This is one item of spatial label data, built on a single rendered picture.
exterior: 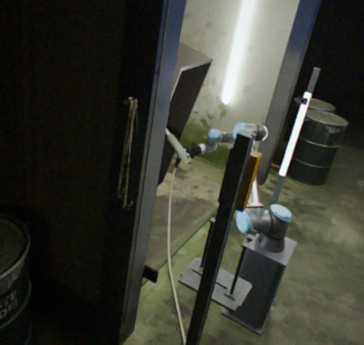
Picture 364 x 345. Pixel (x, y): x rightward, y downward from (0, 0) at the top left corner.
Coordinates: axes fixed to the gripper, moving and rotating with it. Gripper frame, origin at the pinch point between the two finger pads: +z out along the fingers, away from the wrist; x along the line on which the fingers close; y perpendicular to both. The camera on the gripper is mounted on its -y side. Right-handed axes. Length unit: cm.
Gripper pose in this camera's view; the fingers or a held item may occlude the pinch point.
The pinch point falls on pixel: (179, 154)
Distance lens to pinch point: 297.2
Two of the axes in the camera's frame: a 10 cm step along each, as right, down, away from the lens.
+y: -2.9, 6.0, 7.4
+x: -5.2, -7.5, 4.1
